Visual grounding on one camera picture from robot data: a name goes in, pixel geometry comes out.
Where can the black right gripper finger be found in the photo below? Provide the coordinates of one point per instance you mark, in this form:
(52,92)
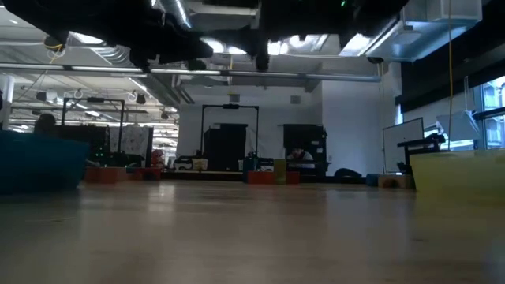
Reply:
(262,61)

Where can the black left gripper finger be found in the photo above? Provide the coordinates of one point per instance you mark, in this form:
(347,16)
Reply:
(189,49)

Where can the orange arch block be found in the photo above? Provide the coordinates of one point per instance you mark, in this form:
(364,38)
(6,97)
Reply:
(260,177)

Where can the wooden arch block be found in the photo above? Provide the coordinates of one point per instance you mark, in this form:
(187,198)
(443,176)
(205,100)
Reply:
(404,181)

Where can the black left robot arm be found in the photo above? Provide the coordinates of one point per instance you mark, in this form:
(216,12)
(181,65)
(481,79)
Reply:
(79,19)

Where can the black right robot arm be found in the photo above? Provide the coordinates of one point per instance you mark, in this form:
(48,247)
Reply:
(335,16)

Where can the grey ceiling pipe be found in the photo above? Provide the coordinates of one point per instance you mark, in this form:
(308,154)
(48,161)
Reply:
(276,75)

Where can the ceiling light panel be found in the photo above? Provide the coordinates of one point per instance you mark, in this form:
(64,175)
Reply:
(217,44)
(276,46)

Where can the black cabinet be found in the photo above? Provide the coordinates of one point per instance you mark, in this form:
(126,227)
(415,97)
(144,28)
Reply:
(225,146)
(304,136)

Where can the person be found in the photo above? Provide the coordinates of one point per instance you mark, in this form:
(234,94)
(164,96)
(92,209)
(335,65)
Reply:
(300,154)
(45,124)

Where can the blue bag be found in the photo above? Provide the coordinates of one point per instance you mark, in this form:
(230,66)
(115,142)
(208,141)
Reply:
(249,163)

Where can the white patterned sheet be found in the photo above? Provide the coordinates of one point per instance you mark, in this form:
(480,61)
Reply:
(134,140)

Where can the white storage box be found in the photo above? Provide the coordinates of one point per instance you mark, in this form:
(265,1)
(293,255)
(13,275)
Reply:
(191,163)

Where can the black bag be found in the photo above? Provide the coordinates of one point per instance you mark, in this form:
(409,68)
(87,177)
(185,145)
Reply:
(347,173)

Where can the blue block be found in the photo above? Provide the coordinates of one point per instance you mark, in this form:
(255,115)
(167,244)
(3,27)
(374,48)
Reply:
(372,180)

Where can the whiteboard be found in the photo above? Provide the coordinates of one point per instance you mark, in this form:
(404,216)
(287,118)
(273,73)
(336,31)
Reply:
(402,144)

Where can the ceiling air unit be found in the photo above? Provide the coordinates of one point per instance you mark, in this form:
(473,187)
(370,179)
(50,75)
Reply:
(426,35)

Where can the blue bin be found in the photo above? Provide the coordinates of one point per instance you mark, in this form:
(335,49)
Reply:
(39,161)

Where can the black desk equipment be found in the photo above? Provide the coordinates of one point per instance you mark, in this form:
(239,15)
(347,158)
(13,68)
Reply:
(422,143)

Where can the yellow bin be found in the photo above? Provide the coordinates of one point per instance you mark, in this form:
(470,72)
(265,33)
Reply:
(457,173)

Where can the window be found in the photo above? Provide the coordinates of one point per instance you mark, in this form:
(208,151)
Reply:
(493,114)

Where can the silver air duct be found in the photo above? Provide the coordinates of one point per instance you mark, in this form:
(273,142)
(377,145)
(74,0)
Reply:
(177,12)

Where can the black frame rig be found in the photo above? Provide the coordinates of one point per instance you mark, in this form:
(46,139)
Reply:
(230,106)
(94,100)

